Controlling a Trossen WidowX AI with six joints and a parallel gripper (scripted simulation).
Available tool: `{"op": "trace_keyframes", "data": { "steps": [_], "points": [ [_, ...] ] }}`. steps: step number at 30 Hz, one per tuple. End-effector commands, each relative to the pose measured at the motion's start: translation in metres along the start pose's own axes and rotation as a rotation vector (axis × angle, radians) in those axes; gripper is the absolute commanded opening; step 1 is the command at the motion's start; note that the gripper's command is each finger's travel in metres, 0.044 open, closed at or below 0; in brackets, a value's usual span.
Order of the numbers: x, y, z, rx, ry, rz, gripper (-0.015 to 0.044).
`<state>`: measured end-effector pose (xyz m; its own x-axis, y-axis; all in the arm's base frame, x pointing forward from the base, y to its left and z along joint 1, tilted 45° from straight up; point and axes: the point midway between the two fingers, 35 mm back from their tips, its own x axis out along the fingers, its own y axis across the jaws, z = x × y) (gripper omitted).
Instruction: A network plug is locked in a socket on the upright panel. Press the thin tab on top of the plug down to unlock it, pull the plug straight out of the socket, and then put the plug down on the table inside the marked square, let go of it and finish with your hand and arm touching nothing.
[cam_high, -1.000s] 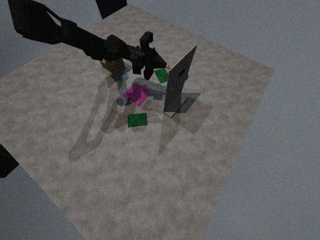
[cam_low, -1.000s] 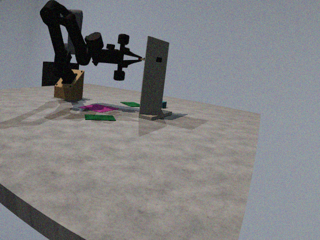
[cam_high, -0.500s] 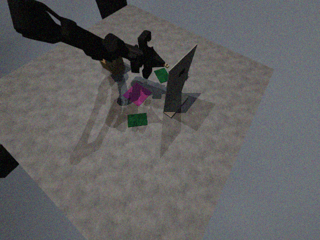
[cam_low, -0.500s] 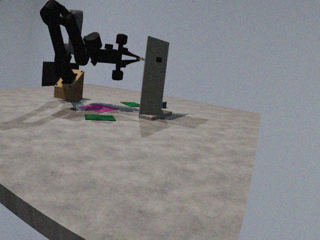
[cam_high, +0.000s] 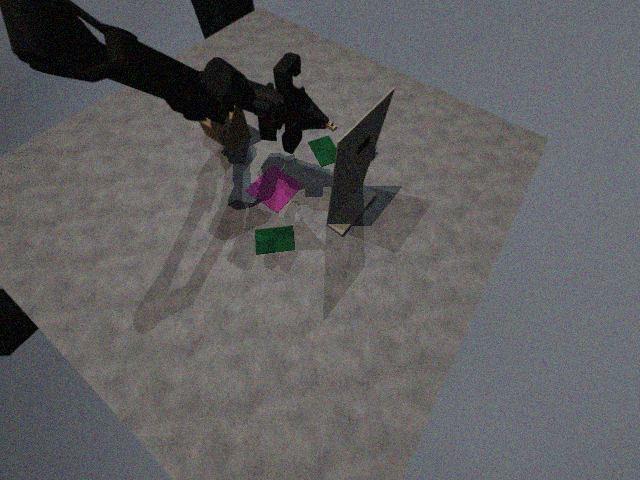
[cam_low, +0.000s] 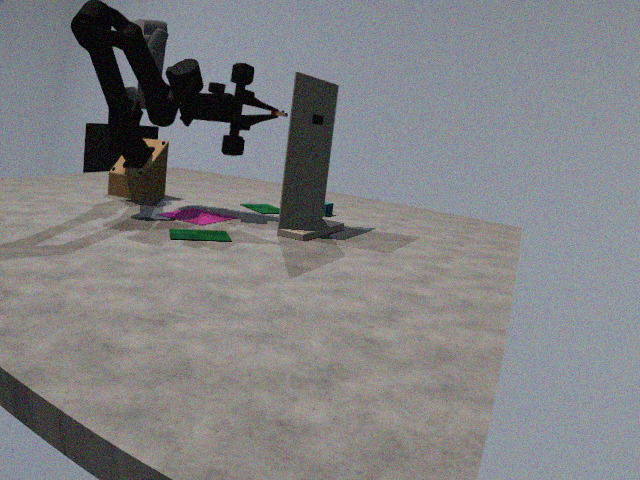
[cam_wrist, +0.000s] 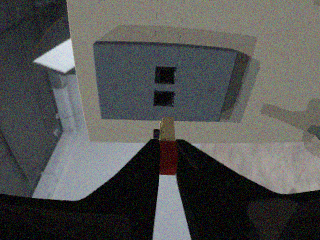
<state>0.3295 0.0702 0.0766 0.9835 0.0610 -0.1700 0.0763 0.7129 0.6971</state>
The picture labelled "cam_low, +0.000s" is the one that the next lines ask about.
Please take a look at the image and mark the small teal block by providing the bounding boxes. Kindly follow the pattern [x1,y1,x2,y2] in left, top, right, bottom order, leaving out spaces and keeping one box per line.
[323,202,334,217]

